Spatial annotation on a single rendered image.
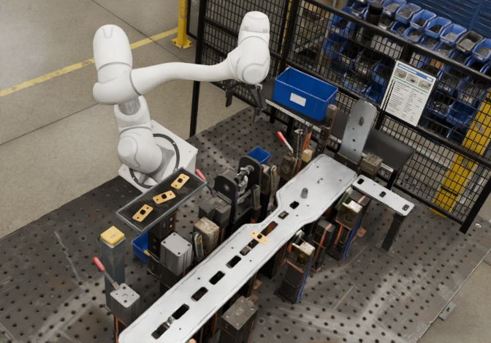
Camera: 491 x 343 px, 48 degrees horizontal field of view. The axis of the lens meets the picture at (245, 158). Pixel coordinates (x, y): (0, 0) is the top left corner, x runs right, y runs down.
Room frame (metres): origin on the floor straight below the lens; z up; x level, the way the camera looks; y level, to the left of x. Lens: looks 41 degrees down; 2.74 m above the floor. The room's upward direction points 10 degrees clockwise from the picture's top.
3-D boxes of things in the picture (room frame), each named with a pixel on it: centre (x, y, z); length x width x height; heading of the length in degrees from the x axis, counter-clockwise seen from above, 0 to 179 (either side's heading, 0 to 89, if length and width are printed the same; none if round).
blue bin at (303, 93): (2.48, -0.25, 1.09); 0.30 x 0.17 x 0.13; 65
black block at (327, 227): (1.65, -0.40, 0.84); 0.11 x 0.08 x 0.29; 58
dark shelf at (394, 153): (2.38, -0.41, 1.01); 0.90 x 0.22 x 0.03; 58
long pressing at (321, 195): (1.49, -0.11, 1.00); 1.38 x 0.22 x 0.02; 148
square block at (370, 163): (2.07, -0.61, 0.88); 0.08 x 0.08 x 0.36; 58
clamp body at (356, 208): (1.75, -0.50, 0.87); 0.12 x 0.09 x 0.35; 58
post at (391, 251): (1.84, -0.76, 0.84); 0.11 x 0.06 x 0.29; 58
